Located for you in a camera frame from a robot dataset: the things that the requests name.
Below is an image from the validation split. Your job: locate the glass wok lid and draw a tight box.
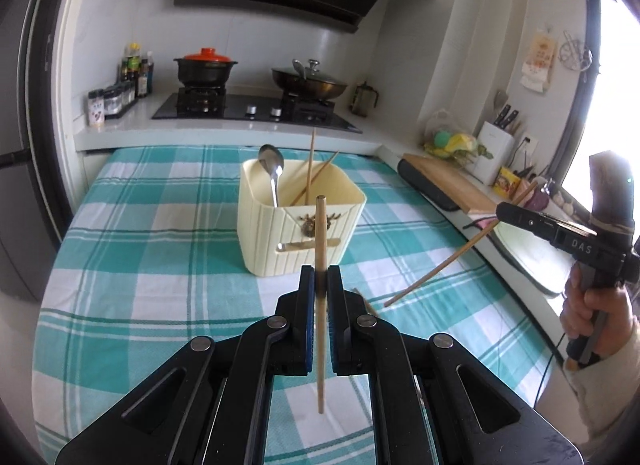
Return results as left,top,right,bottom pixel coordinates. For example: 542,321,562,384
282,59,341,84

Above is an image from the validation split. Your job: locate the pale green cutting board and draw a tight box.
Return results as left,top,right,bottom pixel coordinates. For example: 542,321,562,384
490,220,570,296

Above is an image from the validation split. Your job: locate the white knife block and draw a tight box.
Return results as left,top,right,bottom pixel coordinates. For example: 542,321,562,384
472,104,521,186

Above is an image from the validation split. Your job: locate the black cable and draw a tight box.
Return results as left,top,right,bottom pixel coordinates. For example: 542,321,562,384
532,335,571,407

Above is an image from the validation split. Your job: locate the dark metal wok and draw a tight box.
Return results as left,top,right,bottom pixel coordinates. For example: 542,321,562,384
271,68,348,101

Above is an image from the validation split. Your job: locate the dark sauce bottle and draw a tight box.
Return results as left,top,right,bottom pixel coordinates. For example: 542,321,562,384
137,52,154,98

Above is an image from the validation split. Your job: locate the person's right hand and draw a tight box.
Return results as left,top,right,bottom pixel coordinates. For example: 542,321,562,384
560,270,636,356

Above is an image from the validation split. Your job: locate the brown wooden chopstick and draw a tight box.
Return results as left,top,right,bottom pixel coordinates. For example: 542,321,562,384
306,128,317,198
384,180,538,307
291,150,340,206
314,196,330,414

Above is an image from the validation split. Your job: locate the glass french press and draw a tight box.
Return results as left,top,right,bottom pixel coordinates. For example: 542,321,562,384
350,81,380,117

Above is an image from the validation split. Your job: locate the wooden cutting board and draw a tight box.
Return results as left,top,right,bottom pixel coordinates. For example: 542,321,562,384
402,152,501,213

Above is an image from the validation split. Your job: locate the teal checked tablecloth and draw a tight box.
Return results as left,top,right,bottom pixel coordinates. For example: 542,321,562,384
31,145,568,465

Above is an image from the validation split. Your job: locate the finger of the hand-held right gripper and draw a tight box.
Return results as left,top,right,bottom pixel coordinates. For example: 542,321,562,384
496,202,596,246

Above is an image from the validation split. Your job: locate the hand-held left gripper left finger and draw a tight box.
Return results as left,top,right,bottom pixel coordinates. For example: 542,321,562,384
55,265,316,465

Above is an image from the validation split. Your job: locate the plastic bag with produce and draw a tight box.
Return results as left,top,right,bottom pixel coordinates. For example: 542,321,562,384
424,110,488,166

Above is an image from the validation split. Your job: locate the silver metal spoon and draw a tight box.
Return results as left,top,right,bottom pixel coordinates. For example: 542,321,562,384
258,144,286,208

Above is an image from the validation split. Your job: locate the white label spice jar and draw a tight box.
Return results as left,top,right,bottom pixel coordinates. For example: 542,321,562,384
87,89,106,127

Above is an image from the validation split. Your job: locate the grey refrigerator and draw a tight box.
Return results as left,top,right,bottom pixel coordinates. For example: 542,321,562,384
0,0,66,303

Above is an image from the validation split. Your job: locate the yellow cap sauce bottle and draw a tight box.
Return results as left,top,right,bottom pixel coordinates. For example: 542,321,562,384
121,42,142,83

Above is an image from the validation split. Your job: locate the black clay pot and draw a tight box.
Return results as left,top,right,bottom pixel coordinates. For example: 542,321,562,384
173,58,238,88

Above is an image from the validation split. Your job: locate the yellow packet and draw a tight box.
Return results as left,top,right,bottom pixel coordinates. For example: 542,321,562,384
494,168,523,196

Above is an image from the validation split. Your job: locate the person's right forearm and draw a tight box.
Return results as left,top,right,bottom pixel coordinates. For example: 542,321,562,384
562,317,640,456

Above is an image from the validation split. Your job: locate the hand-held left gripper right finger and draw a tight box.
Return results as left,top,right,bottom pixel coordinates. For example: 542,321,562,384
325,265,576,465

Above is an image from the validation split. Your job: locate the window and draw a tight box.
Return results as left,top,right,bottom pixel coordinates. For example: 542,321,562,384
565,0,640,226

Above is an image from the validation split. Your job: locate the cream plastic utensil holder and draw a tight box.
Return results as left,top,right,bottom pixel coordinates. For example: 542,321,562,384
239,160,367,278

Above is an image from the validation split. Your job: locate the red pot lid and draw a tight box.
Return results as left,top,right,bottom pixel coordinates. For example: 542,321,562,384
184,48,228,64

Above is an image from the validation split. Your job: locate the black rack of spice jars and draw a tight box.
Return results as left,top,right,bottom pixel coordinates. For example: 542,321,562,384
102,81,137,118

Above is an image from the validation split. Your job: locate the wall calendar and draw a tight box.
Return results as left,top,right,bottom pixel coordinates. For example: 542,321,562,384
520,32,558,92

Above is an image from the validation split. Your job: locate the purple soap dispenser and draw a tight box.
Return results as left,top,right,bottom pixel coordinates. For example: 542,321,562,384
529,178,556,213

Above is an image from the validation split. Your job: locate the black gas stove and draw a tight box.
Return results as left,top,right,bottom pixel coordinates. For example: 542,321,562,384
151,90,363,134

